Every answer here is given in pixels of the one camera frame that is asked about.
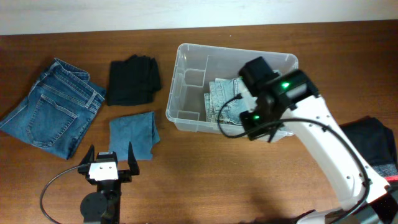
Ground clear plastic storage bin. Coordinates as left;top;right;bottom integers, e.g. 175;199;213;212
165;43;299;134

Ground light blue jeans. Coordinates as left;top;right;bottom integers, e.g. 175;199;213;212
204;78;248;126

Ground dark blue folded jeans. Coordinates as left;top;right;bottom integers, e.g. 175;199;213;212
1;58;106;160

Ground black folded garment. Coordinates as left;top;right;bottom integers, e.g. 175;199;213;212
107;55;162;106

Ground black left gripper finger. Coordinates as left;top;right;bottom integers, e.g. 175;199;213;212
80;144;95;165
127;142;140;176

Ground small blue denim cloth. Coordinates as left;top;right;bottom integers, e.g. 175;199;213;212
109;111;160;161

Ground black garment with red stripe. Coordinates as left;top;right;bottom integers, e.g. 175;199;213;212
340;116;397;184

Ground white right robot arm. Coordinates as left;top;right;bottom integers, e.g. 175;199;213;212
239;57;397;223

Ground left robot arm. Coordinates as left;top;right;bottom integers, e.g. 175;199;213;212
78;144;140;224

